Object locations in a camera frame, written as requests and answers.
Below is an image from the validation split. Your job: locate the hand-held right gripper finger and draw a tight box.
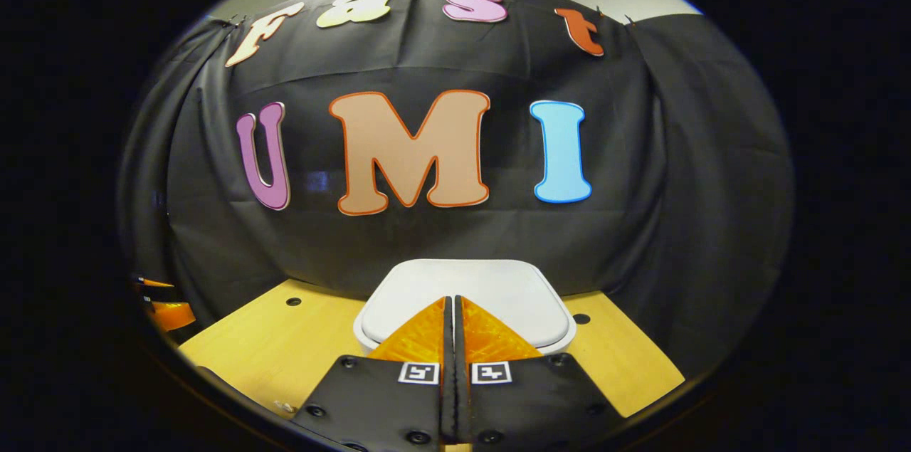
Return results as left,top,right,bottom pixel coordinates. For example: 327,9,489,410
454,295,623,452
292,295,455,452

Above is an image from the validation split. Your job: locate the white desktop garbage bin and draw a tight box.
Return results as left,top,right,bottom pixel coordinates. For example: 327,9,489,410
354,259,577,357

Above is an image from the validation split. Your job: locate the black backdrop cloth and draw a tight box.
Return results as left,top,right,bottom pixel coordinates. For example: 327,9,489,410
117,0,794,382

